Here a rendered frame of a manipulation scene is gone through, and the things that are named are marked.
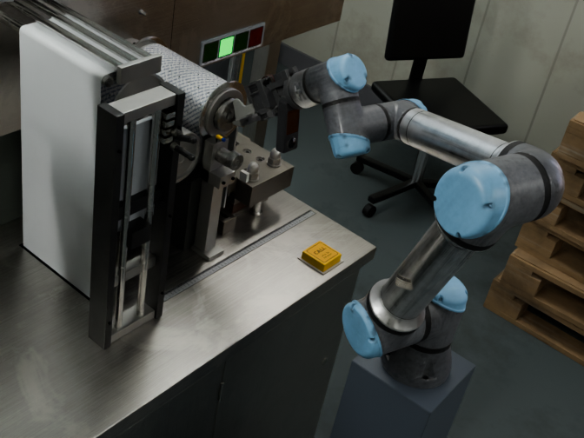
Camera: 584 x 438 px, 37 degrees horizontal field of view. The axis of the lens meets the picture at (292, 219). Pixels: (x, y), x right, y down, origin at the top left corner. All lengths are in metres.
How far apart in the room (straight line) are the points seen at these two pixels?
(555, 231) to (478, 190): 2.01
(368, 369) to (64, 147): 0.77
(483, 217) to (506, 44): 3.05
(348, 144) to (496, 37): 2.77
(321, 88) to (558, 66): 2.69
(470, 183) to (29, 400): 0.90
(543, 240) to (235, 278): 1.68
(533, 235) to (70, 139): 2.12
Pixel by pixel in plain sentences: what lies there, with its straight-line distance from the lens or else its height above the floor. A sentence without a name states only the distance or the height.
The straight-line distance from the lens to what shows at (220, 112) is 1.87.
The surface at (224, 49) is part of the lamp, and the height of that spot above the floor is 1.18.
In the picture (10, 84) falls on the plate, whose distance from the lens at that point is 1.94.
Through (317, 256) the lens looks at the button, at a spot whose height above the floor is 0.92.
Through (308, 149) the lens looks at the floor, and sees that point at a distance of 4.32.
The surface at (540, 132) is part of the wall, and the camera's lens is 4.40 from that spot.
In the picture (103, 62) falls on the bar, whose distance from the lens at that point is 1.65.
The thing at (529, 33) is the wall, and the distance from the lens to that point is 4.29.
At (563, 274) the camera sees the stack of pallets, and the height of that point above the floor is 0.30.
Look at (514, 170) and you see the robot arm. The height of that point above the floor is 1.52.
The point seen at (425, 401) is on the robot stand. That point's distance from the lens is 1.83.
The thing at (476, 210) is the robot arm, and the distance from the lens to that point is 1.35.
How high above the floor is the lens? 2.17
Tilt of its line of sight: 35 degrees down
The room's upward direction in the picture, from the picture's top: 12 degrees clockwise
